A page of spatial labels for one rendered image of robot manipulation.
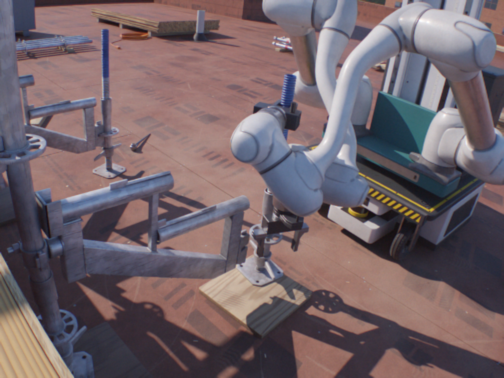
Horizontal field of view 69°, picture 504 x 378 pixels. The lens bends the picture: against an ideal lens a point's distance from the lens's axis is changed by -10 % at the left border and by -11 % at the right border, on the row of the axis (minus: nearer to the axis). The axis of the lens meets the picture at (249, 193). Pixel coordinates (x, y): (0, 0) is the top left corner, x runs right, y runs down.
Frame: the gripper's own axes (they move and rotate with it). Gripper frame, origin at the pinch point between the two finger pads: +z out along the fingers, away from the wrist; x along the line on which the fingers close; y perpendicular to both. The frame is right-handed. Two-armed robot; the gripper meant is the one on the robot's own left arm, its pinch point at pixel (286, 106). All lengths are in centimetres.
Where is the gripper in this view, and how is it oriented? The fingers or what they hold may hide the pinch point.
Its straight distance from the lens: 128.5
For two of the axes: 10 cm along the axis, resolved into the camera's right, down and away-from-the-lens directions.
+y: 1.1, -8.6, -5.0
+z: 3.3, -4.4, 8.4
